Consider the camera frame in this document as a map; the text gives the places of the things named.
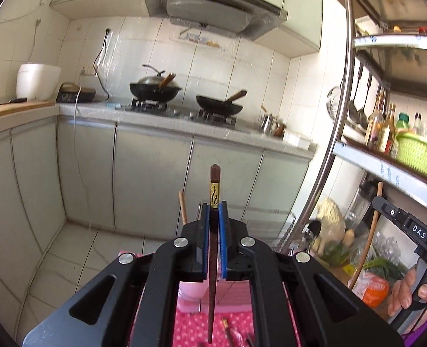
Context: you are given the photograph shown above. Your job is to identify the glass wall shelf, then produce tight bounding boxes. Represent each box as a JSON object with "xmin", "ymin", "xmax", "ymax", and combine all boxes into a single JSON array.
[{"xmin": 169, "ymin": 32, "xmax": 225, "ymax": 50}]

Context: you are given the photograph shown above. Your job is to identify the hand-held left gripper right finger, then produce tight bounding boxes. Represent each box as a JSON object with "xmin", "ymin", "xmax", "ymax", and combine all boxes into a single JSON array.
[{"xmin": 217, "ymin": 202, "xmax": 404, "ymax": 347}]

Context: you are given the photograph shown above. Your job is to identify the metal kitchen shelf rack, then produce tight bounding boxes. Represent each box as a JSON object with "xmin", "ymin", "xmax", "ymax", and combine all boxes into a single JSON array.
[{"xmin": 292, "ymin": 0, "xmax": 427, "ymax": 257}]

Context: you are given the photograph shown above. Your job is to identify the black blender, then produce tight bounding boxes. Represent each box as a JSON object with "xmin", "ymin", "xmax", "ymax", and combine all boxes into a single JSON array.
[{"xmin": 343, "ymin": 173, "xmax": 380, "ymax": 227}]

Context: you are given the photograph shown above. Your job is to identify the green-capped bottle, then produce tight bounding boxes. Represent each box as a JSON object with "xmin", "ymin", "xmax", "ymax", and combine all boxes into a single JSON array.
[{"xmin": 394, "ymin": 113, "xmax": 411, "ymax": 135}]

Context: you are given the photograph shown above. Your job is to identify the green vegetable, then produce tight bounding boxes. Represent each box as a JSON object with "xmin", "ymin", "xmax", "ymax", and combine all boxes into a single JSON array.
[{"xmin": 322, "ymin": 242, "xmax": 352, "ymax": 265}]

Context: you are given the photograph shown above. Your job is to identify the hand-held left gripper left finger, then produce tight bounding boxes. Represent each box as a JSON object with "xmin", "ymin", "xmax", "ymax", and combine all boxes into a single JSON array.
[{"xmin": 27, "ymin": 202, "xmax": 217, "ymax": 347}]

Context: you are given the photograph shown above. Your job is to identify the green onions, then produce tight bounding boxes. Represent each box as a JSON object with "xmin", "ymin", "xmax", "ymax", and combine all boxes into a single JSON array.
[{"xmin": 363, "ymin": 258, "xmax": 406, "ymax": 280}]

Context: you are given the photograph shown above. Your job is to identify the pink plastic utensil holder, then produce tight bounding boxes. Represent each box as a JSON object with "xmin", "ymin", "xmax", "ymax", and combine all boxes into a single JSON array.
[{"xmin": 178, "ymin": 260, "xmax": 254, "ymax": 313}]

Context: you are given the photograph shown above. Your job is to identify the gas stove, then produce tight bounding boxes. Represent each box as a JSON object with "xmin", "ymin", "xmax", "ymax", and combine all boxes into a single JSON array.
[{"xmin": 121, "ymin": 98, "xmax": 243, "ymax": 125}]

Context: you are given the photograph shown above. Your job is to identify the black power cable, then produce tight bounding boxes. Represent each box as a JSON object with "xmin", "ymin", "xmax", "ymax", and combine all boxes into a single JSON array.
[{"xmin": 93, "ymin": 28, "xmax": 111, "ymax": 102}]

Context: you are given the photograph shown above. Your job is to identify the grey range hood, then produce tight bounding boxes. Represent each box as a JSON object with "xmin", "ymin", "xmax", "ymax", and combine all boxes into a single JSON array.
[{"xmin": 141, "ymin": 0, "xmax": 289, "ymax": 43}]

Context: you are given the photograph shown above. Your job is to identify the white rice cooker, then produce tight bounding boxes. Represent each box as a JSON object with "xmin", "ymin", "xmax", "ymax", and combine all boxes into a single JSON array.
[{"xmin": 16, "ymin": 63, "xmax": 62, "ymax": 101}]

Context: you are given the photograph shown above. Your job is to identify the brown wooden chopstick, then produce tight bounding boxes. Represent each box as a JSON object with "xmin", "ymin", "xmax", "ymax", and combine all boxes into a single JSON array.
[{"xmin": 178, "ymin": 191, "xmax": 189, "ymax": 225}]

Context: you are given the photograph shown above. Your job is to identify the cauliflower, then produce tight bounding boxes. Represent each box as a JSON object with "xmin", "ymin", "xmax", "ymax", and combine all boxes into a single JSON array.
[{"xmin": 316, "ymin": 198, "xmax": 347, "ymax": 254}]

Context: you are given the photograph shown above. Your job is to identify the black-handled utensil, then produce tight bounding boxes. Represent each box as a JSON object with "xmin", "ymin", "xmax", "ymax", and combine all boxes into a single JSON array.
[{"xmin": 305, "ymin": 220, "xmax": 323, "ymax": 252}]

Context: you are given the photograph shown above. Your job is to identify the pink polka dot cloth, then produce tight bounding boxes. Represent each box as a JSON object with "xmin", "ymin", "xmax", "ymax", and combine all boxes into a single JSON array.
[{"xmin": 117, "ymin": 249, "xmax": 302, "ymax": 347}]

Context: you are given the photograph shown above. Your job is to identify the black wok with lid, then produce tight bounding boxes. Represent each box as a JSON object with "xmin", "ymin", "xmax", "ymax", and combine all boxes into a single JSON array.
[{"xmin": 129, "ymin": 64, "xmax": 184, "ymax": 103}]

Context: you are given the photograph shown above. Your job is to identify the white rectangular container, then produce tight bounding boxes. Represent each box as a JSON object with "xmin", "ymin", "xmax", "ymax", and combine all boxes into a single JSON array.
[{"xmin": 283, "ymin": 130, "xmax": 313, "ymax": 149}]

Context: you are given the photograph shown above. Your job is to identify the metal wire strainer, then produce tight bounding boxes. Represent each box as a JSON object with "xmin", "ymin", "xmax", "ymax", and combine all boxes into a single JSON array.
[{"xmin": 326, "ymin": 86, "xmax": 345, "ymax": 122}]

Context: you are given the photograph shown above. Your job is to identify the person's right hand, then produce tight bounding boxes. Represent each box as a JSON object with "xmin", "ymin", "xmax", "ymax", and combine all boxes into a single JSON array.
[{"xmin": 387, "ymin": 265, "xmax": 427, "ymax": 319}]

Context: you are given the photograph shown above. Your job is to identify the dark brown gold-banded chopstick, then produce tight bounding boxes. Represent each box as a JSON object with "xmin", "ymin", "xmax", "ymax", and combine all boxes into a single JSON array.
[
  {"xmin": 221, "ymin": 317, "xmax": 236, "ymax": 347},
  {"xmin": 207, "ymin": 164, "xmax": 221, "ymax": 345}
]

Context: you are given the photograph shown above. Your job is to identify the green plastic basket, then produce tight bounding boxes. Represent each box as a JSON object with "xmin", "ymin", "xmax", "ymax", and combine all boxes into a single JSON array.
[{"xmin": 395, "ymin": 132, "xmax": 427, "ymax": 180}]

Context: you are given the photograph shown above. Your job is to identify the metal wok lid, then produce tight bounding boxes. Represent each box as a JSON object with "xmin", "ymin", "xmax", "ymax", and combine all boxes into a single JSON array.
[{"xmin": 137, "ymin": 64, "xmax": 181, "ymax": 89}]

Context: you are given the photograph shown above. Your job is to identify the orange food packet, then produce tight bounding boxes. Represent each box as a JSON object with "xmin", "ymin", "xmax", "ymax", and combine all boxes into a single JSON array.
[{"xmin": 354, "ymin": 273, "xmax": 391, "ymax": 309}]

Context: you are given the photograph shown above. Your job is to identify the wooden cutting board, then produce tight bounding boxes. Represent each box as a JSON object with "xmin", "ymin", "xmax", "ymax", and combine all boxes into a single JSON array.
[{"xmin": 0, "ymin": 100, "xmax": 57, "ymax": 124}]

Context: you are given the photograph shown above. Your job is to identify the tall clear glass bottle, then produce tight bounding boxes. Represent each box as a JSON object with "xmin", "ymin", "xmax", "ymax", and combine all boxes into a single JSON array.
[{"xmin": 366, "ymin": 94, "xmax": 385, "ymax": 149}]

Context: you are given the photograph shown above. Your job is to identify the amber oil bottle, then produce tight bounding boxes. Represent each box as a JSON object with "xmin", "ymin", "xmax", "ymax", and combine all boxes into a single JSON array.
[{"xmin": 378, "ymin": 103, "xmax": 398, "ymax": 154}]

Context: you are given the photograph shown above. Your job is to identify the black open wok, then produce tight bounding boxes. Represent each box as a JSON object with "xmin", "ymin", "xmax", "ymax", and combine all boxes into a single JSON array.
[{"xmin": 196, "ymin": 90, "xmax": 248, "ymax": 117}]

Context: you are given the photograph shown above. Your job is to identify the stainless steel kettle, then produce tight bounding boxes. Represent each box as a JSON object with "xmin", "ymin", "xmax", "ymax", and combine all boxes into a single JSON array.
[{"xmin": 260, "ymin": 106, "xmax": 281, "ymax": 134}]

